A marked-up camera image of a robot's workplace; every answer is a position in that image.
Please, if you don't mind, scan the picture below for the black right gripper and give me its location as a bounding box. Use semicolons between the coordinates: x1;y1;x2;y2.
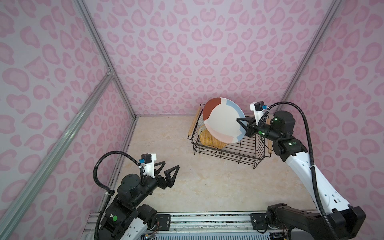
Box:
236;116;282;142

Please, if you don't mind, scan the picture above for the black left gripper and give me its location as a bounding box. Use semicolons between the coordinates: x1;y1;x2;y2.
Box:
131;160;179;209

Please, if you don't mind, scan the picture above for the black wire dish rack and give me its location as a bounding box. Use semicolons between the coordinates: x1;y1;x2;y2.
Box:
188;104;272;168

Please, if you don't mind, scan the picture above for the large pastel colour-block plate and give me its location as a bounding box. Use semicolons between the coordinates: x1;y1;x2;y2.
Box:
203;98;246;144

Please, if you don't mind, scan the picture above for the tan woven bamboo tray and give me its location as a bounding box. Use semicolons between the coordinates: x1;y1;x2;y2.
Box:
199;130;228;150

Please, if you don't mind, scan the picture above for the star pattern character plate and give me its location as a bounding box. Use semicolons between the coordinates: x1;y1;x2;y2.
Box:
199;125;207;135

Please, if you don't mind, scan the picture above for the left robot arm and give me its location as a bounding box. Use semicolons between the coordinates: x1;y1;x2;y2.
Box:
94;162;180;240

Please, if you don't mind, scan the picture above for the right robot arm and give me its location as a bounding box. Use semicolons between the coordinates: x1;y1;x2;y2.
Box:
237;110;366;240

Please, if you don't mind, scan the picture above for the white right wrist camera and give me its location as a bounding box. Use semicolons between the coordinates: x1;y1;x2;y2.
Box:
250;101;269;126

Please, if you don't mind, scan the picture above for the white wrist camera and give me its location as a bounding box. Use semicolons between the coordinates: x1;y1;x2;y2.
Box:
250;101;269;126
140;153;157;179

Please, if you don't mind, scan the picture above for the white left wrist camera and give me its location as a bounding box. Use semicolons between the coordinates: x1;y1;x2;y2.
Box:
140;153;157;179

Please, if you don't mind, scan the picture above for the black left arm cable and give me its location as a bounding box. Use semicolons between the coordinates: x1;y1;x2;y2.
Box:
92;150;142;240

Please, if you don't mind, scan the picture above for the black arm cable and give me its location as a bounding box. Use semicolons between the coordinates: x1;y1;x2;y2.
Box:
92;150;142;240
257;101;340;240

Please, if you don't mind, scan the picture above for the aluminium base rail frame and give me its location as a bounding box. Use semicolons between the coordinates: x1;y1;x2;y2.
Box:
79;209;343;240

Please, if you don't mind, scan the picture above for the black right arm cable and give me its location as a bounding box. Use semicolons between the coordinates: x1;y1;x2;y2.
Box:
257;101;340;240

